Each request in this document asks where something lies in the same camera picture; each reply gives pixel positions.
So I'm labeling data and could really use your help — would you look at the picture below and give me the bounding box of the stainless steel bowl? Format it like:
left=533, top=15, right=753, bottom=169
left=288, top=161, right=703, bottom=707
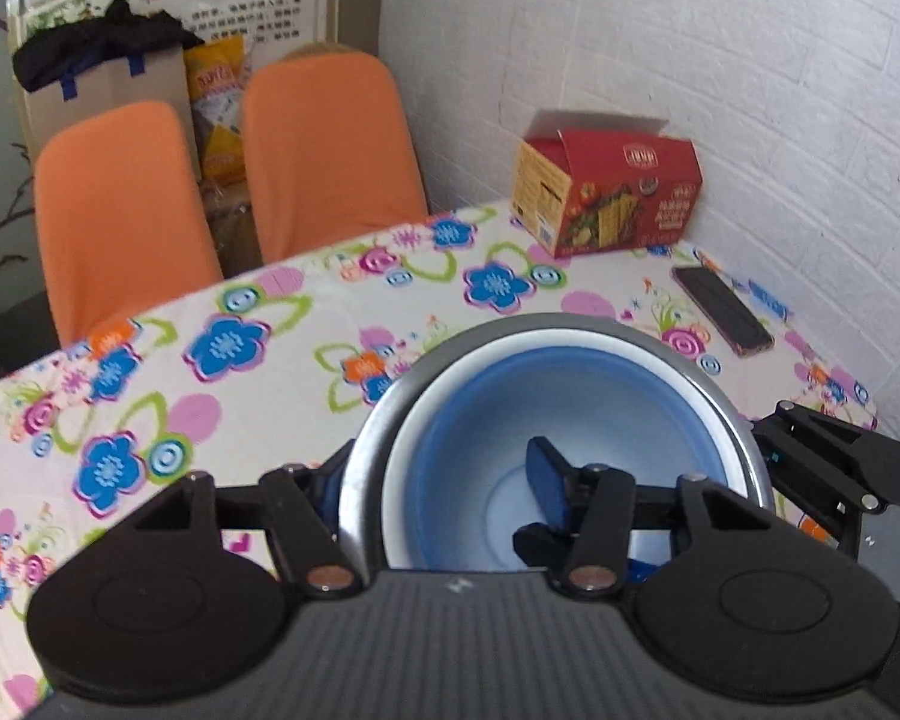
left=338, top=314, right=774, bottom=574

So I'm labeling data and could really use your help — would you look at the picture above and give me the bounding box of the blue plastic bowl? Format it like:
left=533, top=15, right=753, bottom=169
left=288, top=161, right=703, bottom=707
left=399, top=346, right=748, bottom=586

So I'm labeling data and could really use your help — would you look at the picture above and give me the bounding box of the black smartphone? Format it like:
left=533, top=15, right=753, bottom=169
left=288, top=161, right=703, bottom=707
left=671, top=265, right=774, bottom=358

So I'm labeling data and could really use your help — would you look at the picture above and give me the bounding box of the floral tablecloth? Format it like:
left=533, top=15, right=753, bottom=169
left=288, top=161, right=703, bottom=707
left=0, top=204, right=877, bottom=718

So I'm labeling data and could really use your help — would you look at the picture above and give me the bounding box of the left orange chair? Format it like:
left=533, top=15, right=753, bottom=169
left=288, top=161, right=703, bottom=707
left=34, top=101, right=222, bottom=344

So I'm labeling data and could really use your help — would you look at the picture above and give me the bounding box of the orange chair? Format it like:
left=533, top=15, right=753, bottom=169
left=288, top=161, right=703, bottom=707
left=242, top=50, right=427, bottom=263
left=34, top=101, right=222, bottom=344

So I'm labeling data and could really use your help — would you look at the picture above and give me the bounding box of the right orange chair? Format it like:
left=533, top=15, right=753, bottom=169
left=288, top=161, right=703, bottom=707
left=242, top=50, right=427, bottom=263

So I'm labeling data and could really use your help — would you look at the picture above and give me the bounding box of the red cracker box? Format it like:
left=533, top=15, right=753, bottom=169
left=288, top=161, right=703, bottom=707
left=510, top=109, right=704, bottom=259

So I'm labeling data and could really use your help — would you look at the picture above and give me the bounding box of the yellow snack bag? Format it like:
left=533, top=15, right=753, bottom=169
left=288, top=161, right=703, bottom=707
left=183, top=36, right=245, bottom=187

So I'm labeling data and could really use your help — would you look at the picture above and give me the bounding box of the brown paper bag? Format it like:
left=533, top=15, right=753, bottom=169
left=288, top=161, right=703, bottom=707
left=22, top=47, right=201, bottom=176

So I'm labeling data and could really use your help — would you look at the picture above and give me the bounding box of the black cloth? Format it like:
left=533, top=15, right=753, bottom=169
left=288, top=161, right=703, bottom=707
left=13, top=0, right=205, bottom=93

